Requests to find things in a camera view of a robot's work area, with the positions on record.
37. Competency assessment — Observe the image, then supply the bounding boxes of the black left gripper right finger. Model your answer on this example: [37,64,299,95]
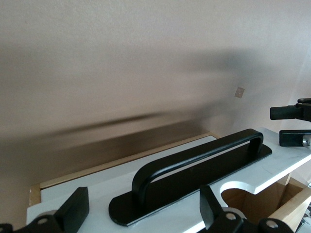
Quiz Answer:
[199,185,295,233]

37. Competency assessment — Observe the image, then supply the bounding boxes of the white front wooden drawer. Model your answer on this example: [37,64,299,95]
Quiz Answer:
[26,126,311,233]

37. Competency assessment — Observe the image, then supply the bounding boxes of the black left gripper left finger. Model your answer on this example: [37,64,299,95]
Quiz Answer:
[0,186,90,233]

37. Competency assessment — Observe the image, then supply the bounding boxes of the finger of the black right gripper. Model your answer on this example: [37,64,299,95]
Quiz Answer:
[279,129,311,154]
[269,98,311,121]

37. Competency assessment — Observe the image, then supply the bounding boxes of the black metal drawer handle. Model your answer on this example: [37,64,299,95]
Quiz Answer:
[107,128,273,228]

